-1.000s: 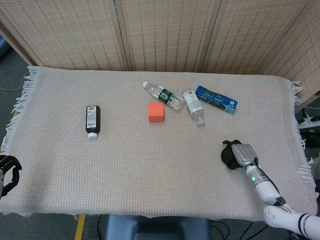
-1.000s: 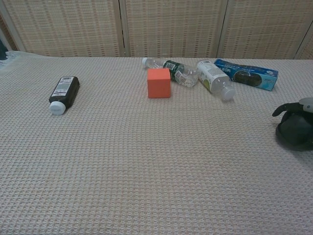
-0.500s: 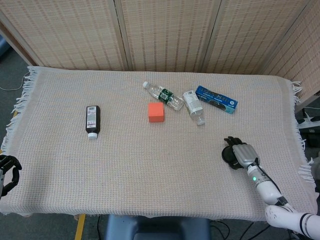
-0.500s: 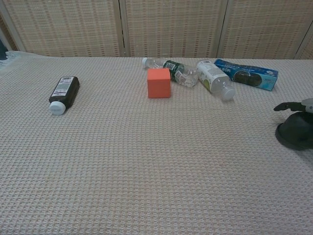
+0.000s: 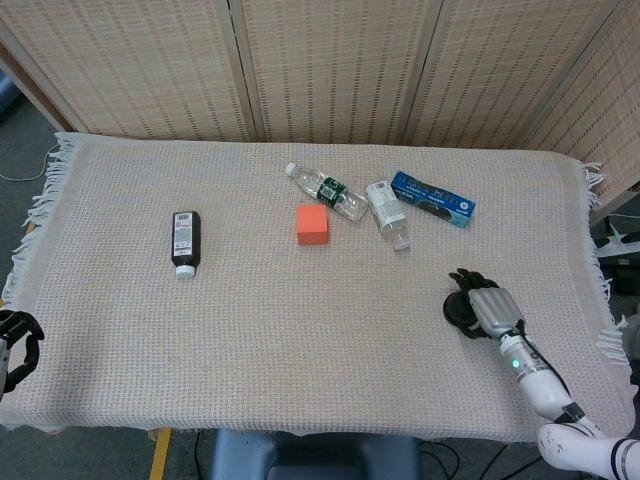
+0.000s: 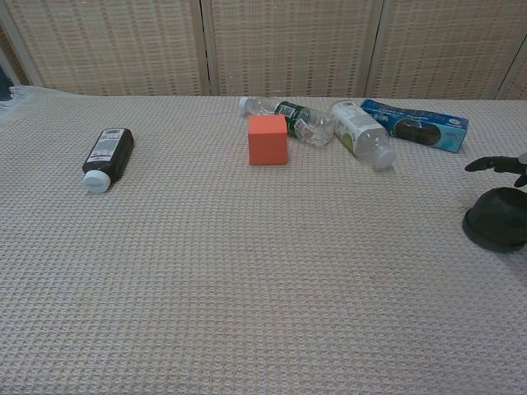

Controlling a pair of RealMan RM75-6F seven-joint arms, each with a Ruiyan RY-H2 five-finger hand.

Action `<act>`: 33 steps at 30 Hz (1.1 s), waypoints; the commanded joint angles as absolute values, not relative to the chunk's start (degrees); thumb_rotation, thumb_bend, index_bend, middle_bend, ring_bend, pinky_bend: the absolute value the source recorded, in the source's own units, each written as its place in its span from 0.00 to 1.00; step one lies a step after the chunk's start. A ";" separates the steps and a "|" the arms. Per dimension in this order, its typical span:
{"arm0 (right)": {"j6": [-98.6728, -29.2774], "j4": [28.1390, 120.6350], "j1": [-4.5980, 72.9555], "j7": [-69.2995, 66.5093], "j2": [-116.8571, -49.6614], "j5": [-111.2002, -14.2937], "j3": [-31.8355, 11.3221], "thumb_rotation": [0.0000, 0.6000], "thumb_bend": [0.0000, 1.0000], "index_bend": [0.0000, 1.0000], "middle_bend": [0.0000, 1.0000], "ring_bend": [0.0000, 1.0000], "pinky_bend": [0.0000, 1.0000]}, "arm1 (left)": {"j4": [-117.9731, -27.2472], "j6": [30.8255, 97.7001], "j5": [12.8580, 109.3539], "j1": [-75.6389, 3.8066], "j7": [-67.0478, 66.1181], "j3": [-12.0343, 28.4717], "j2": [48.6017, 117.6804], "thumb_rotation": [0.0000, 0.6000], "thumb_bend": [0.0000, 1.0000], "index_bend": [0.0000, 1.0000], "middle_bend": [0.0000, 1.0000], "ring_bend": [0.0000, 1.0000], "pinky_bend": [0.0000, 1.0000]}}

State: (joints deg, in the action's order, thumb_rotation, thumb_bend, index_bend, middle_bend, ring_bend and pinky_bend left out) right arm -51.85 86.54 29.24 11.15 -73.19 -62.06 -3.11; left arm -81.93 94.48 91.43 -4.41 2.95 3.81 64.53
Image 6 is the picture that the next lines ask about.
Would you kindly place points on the dark blue furniture piece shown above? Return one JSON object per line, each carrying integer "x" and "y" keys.
{"x": 2, "y": 84}

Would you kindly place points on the clear bottle with white label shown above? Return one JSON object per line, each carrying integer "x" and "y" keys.
{"x": 359, "y": 129}

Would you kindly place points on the black rounded plastic part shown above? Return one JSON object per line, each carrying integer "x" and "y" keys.
{"x": 498, "y": 220}

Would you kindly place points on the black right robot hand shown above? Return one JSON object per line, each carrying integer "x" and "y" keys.
{"x": 504, "y": 165}

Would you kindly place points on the dark bottle with white cap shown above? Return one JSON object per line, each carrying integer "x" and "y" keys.
{"x": 108, "y": 152}

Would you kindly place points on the beige waffle tablecloth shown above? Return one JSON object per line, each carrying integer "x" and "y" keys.
{"x": 230, "y": 267}

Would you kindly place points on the blue cookie box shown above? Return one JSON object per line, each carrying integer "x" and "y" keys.
{"x": 416, "y": 123}

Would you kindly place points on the clear bottle with green label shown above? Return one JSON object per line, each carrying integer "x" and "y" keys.
{"x": 302, "y": 121}

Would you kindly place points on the woven folding screen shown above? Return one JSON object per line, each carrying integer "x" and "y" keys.
{"x": 288, "y": 45}

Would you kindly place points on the orange cube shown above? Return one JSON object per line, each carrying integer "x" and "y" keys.
{"x": 267, "y": 142}

